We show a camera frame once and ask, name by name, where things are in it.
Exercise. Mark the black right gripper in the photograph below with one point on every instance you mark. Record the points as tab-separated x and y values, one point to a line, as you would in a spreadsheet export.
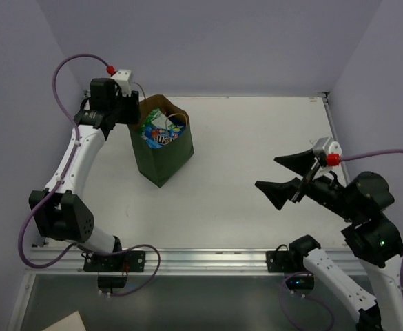
279	192

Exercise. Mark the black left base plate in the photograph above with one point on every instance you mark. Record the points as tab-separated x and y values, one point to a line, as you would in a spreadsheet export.
132	261

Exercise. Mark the light wooden board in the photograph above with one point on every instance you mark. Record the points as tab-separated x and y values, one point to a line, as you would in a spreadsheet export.
72	322

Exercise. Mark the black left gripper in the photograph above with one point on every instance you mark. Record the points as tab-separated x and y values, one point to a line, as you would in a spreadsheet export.
130	107

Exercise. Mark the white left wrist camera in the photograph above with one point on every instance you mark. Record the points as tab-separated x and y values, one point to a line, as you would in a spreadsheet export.
123	79

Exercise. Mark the aluminium mounting rail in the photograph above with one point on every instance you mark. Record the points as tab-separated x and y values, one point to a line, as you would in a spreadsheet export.
192	262

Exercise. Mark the green paper bag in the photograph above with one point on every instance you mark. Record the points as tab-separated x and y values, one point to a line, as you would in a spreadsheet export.
159	165

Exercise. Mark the blue M&M's candy packet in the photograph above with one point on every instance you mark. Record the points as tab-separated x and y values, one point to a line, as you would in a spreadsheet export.
158	137

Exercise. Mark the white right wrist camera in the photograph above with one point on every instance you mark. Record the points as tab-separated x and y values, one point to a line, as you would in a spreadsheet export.
327	152

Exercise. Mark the green snack packet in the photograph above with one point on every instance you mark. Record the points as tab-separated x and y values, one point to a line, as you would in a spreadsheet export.
156	118

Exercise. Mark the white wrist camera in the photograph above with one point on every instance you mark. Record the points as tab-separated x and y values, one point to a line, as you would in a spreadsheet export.
123	79
327	152

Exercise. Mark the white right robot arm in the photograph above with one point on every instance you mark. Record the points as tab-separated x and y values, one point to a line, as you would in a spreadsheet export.
373	239

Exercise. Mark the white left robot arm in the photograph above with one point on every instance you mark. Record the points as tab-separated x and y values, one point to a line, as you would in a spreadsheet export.
58	210

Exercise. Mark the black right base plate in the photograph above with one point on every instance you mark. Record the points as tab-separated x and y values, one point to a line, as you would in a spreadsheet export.
281	260

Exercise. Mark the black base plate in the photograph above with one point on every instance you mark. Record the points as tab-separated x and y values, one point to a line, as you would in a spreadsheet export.
132	261
281	260

